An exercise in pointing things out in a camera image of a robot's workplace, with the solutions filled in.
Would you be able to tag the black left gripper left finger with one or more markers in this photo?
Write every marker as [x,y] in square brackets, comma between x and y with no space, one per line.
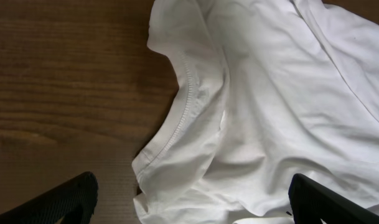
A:
[72,202]

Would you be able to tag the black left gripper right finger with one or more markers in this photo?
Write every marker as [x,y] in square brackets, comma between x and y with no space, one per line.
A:
[312,203]

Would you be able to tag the white printed t-shirt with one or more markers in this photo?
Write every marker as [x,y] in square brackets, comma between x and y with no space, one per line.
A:
[267,89]

